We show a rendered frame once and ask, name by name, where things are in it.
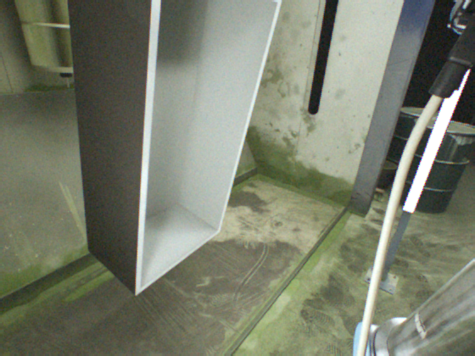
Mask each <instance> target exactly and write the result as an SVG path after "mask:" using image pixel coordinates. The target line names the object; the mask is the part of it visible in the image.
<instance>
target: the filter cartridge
mask: <svg viewBox="0 0 475 356"><path fill-rule="evenodd" d="M14 3H15V6H16V8H17V10H18V13H19V17H20V19H21V23H22V28H23V32H24V35H25V42H26V45H27V48H28V51H29V54H30V58H31V65H32V69H33V70H36V71H42V72H53V73H60V76H61V77H62V78H66V81H67V86H68V87H69V83H68V78H70V77H72V74H71V73H73V64H72V55H71V45H70V27H69V16H68V7H67V0H14Z"/></svg>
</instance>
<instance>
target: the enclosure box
mask: <svg viewBox="0 0 475 356"><path fill-rule="evenodd" d="M281 4H282V0H67V7H68V16H69V27H70V45H71V55H72V64H73V75H74V84H75V103H76V113H77V123H78V132H79V143H80V162H81V181H82V191H83V201H84V210H85V221H86V230H87V249H88V251H89V252H90V253H91V254H92V255H93V256H94V257H95V258H97V259H98V261H99V262H100V263H101V264H103V265H104V266H105V267H106V268H107V269H108V270H109V271H110V272H111V273H112V274H113V275H114V276H115V277H116V278H118V279H119V280H120V281H121V282H122V283H123V284H124V285H125V286H126V287H127V288H128V289H129V290H130V291H131V292H132V293H133V294H134V295H135V296H136V295H137V294H138V293H140V292H141V291H143V290H144V289H145V288H146V287H148V285H150V284H151V283H152V282H154V281H157V280H158V279H159V278H160V277H161V276H162V275H164V274H165V272H167V271H168V270H170V269H171V268H172V267H175V266H176V265H177V264H179V263H180V262H181V261H182V260H183V259H185V258H186V257H187V256H188V255H189V254H190V253H192V252H193V251H196V250H197V249H199V248H200V247H201V246H202V245H203V244H204V243H206V242H207V241H208V240H209V239H210V238H212V237H213V236H215V235H216V234H217V233H219V232H221V226H222V220H223V216H224V213H225V210H226V205H227V202H228V198H229V195H230V191H231V189H232V183H233V180H234V177H235V174H236V170H237V166H238V161H239V159H240V155H241V152H242V149H243V143H244V140H245V137H246V130H247V128H248V124H249V118H250V116H251V113H252V109H253V106H254V100H255V98H256V95H257V91H258V88H259V84H260V80H261V76H262V73H263V70H264V67H265V62H266V60H265V59H266V55H267V52H268V49H269V46H270V43H271V37H272V35H273V31H274V28H275V24H276V22H277V16H278V13H279V10H280V7H281Z"/></svg>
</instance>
